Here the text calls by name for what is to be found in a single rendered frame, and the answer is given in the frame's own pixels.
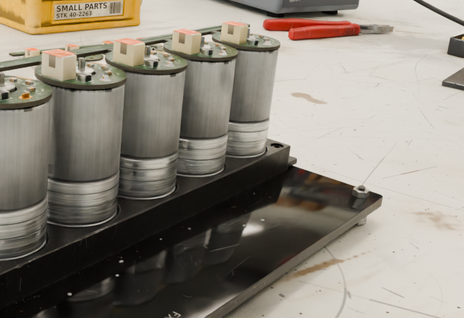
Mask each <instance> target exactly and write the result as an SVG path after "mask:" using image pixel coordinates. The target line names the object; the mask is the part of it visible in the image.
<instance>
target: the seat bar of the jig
mask: <svg viewBox="0 0 464 318"><path fill-rule="evenodd" d="M290 149H291V146H290V145H287V144H285V143H281V142H279V141H274V140H272V139H268V138H267V146H266V152H265V154H264V155H261V156H259V157H251V158H236V157H226V156H225V162H224V171H223V172H222V173H220V174H218V175H214V176H210V177H184V176H179V175H176V182H175V192H174V193H173V194H171V195H169V196H167V197H164V198H161V199H152V200H133V199H124V198H120V197H118V200H117V216H116V217H115V218H114V219H113V220H111V221H109V222H107V223H104V224H102V225H98V226H92V227H85V228H67V227H61V226H54V225H51V224H49V223H47V231H46V245H45V246H44V248H43V249H41V250H40V251H39V252H37V253H35V254H33V255H30V256H28V257H24V258H22V259H16V260H12V261H0V310H1V309H2V308H5V307H6V306H9V305H10V304H13V303H14V302H17V301H19V300H21V299H23V298H25V297H27V296H29V295H31V294H33V293H35V292H37V291H39V290H41V289H44V288H46V287H48V286H50V285H52V284H54V283H56V282H58V281H60V280H62V279H64V278H66V277H68V276H71V275H73V274H75V273H76V272H79V271H80V270H83V269H84V268H87V267H89V266H91V265H93V264H95V263H97V262H99V261H101V260H103V259H105V258H107V257H109V256H111V255H113V254H115V253H117V252H119V251H121V250H124V249H126V248H128V247H130V246H132V245H134V244H136V243H138V242H140V241H142V240H144V239H146V238H148V237H150V236H153V235H155V234H157V233H159V232H161V231H163V230H165V229H167V228H169V227H171V226H173V225H175V224H177V223H179V222H181V221H184V220H185V219H188V218H189V217H192V216H193V215H196V214H197V213H199V212H202V211H203V210H206V209H208V208H210V207H212V206H214V205H216V204H218V203H220V202H222V201H224V200H226V199H228V198H230V197H233V196H235V195H237V194H239V193H241V192H243V191H245V190H247V189H249V188H251V187H253V186H255V185H257V184H259V183H262V182H263V181H266V180H267V179H270V178H272V177H274V176H276V175H278V174H280V173H281V172H284V171H285V170H287V168H288V163H289V154H290Z"/></svg>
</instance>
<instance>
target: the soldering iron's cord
mask: <svg viewBox="0 0 464 318"><path fill-rule="evenodd" d="M413 1H415V2H416V3H418V4H420V5H422V6H424V7H426V8H427V9H429V10H431V11H433V12H435V13H437V14H439V15H441V16H443V17H445V18H447V19H449V20H451V21H453V22H455V23H458V24H460V25H462V26H464V20H462V19H459V18H457V17H455V16H453V15H450V14H448V13H446V12H444V11H442V10H440V9H438V8H436V7H434V6H433V5H431V4H429V3H427V2H425V1H423V0H413Z"/></svg>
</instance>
